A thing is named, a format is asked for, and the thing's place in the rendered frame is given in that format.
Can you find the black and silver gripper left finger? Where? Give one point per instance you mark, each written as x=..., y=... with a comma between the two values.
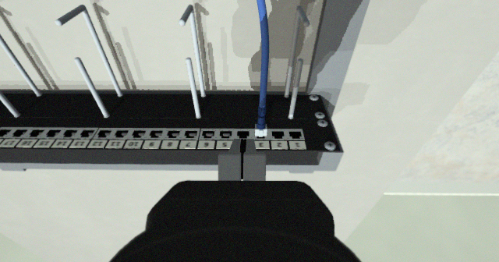
x=230, y=164

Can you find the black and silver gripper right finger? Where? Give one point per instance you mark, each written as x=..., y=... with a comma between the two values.
x=254, y=163

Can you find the blue patch cord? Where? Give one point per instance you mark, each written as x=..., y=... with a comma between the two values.
x=264, y=56

